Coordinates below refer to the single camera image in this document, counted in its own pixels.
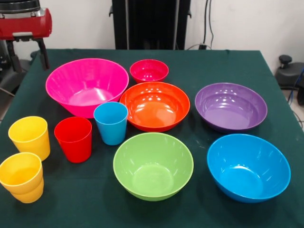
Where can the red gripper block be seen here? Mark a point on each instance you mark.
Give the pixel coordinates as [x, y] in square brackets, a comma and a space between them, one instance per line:
[26, 27]

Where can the yellow cup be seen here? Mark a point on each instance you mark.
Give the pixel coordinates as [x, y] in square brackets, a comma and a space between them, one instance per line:
[28, 196]
[19, 175]
[33, 145]

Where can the black chair base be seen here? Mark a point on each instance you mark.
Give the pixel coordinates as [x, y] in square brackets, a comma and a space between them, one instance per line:
[291, 73]
[26, 65]

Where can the large magenta bowl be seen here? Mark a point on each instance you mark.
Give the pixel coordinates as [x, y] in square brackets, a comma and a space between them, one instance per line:
[78, 78]

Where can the red cup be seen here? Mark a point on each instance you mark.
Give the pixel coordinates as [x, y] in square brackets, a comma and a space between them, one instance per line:
[74, 147]

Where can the blue cup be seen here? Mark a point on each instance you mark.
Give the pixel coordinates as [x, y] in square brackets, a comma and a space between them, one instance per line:
[111, 133]

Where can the small pink bowl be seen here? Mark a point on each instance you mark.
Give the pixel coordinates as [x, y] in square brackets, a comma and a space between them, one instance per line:
[148, 71]

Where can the orange bowl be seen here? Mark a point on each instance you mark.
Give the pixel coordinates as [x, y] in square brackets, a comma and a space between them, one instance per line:
[154, 111]

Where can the green bowl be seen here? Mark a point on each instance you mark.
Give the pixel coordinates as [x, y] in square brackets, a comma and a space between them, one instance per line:
[152, 171]

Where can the dark green table cloth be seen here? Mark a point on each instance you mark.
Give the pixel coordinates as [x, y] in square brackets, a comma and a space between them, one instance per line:
[213, 66]

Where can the purple bowl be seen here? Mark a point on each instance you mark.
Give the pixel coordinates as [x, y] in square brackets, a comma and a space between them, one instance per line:
[228, 111]

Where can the blue bowl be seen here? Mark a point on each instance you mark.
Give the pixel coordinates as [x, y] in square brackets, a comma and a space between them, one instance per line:
[247, 175]

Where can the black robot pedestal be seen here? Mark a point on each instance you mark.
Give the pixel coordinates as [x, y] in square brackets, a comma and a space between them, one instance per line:
[147, 23]

